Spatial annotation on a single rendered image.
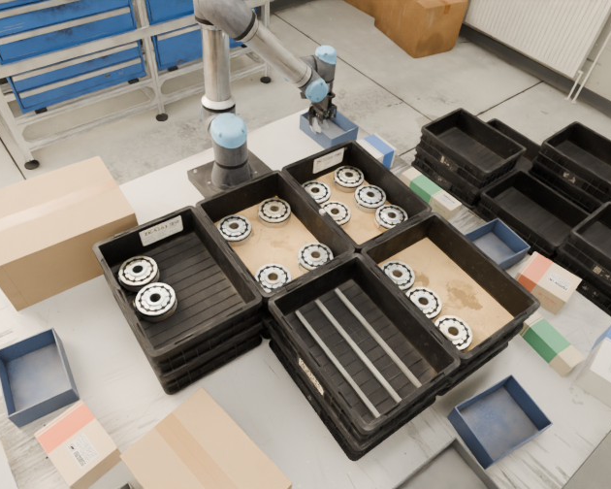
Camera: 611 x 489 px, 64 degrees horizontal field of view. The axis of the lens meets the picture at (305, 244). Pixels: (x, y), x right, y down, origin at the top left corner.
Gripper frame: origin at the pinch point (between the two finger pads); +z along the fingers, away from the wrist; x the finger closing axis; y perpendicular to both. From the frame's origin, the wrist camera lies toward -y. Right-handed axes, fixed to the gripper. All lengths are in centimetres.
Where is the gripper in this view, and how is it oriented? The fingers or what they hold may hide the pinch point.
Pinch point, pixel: (315, 129)
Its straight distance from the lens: 202.4
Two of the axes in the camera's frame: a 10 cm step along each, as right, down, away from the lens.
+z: -0.6, 6.4, 7.6
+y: 6.3, 6.2, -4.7
